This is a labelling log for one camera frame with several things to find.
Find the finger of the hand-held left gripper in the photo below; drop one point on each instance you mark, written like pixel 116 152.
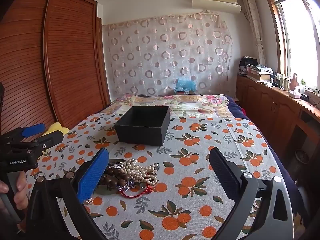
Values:
pixel 33 129
pixel 51 139

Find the orange fruit print cloth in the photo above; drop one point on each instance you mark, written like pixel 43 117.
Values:
pixel 200 155

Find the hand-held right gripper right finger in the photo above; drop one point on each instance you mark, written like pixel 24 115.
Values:
pixel 225 173

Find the pink tissue box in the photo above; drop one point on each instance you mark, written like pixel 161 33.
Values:
pixel 294 94

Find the green lid bottle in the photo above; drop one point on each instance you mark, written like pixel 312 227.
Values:
pixel 302 86

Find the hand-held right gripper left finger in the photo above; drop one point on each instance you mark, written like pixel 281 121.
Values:
pixel 90 177

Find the dark round pot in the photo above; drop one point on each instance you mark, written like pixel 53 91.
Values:
pixel 301 158

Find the carved silver bangle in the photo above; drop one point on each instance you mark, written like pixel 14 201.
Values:
pixel 117 165

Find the wooden window cabinet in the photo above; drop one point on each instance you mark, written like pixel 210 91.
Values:
pixel 270 105

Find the pile of dark clothes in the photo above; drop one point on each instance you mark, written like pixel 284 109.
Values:
pixel 247 62

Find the small black device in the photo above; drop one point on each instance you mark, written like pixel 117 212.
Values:
pixel 304 97

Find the wall air conditioner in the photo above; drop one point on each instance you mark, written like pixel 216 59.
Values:
pixel 215 2

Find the stack of books and cloths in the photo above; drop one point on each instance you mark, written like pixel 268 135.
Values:
pixel 260 73

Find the yellow cloth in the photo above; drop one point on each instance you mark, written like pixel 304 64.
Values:
pixel 58 127

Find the dark blue blanket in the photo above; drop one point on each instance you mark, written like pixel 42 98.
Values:
pixel 252 125

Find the black cardboard box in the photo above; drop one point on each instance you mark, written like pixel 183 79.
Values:
pixel 140 135

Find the wooden frame window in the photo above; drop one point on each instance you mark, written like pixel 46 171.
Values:
pixel 300 42

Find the circle pattern sheer cloth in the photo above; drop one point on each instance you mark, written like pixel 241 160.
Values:
pixel 162 55

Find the blue plastic bag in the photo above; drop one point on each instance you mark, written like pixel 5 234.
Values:
pixel 185 85

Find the floral patchwork blanket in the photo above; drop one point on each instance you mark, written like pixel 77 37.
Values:
pixel 200 107

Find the person's left hand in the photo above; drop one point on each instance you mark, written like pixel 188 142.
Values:
pixel 21 190

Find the brown wooden wardrobe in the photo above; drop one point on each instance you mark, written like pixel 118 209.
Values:
pixel 70 67

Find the cluster of small bottles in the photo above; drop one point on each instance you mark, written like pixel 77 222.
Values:
pixel 282 81

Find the patterned window curtain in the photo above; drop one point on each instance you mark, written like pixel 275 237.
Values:
pixel 255 30

